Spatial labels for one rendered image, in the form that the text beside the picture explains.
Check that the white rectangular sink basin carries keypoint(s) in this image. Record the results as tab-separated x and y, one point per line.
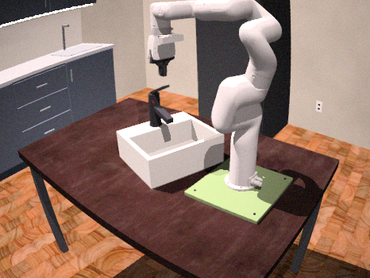
160	155

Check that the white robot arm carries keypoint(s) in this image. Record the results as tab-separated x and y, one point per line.
236	108

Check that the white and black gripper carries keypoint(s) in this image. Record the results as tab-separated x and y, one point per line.
160	52

